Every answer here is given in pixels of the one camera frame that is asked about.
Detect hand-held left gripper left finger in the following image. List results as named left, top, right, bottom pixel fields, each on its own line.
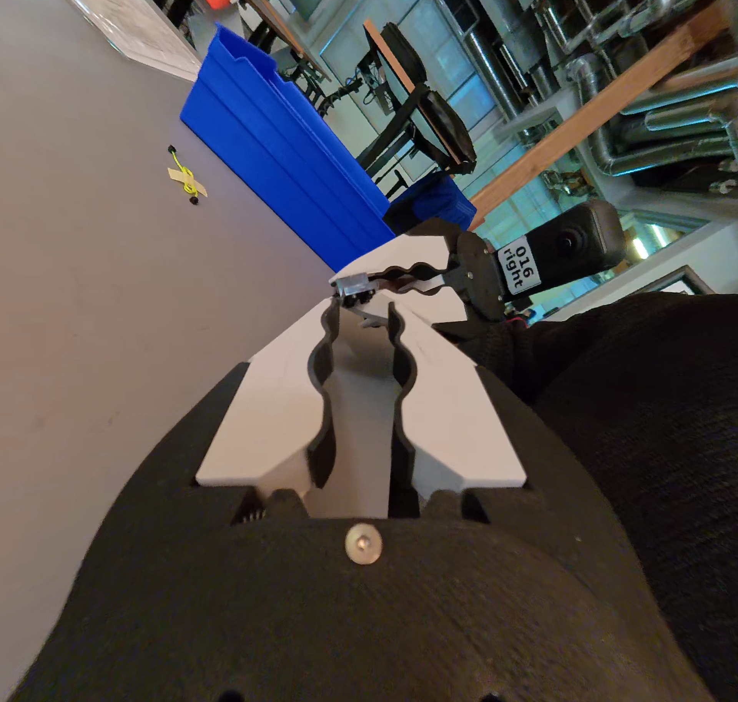
left=195, top=297, right=342, bottom=493

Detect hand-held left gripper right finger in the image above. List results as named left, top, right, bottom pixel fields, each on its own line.
left=387, top=303, right=528, bottom=499

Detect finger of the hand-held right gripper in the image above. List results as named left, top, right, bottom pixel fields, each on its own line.
left=330, top=218, right=463, bottom=289
left=360, top=285, right=469, bottom=329

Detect small grey toy brick model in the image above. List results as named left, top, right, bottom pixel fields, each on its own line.
left=332, top=273, right=377, bottom=310

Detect person's right forearm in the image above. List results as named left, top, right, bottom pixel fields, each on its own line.
left=432, top=290, right=738, bottom=410

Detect small blue plastic container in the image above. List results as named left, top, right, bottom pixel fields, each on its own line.
left=383, top=173, right=477, bottom=237

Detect wooden beam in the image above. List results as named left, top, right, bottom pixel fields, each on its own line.
left=467, top=0, right=738, bottom=232

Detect black computer monitor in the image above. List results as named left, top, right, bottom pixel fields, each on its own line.
left=379, top=22, right=430, bottom=99
left=414, top=88, right=479, bottom=176

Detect large blue plastic bin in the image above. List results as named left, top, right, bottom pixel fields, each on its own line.
left=180, top=22, right=400, bottom=274

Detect wooden standing desk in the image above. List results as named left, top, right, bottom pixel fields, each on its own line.
left=354, top=18, right=469, bottom=197

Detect person's black knit sweater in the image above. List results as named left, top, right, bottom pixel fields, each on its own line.
left=479, top=333, right=738, bottom=702

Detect silver ventilation ducts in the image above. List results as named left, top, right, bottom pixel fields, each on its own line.
left=415, top=0, right=738, bottom=179

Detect long wooden table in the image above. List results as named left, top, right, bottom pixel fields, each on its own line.
left=219, top=0, right=333, bottom=81

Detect instruction sheet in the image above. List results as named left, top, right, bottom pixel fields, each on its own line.
left=35, top=0, right=204, bottom=82

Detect yellow cord with tape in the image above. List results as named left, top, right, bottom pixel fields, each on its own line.
left=166, top=144, right=209, bottom=206

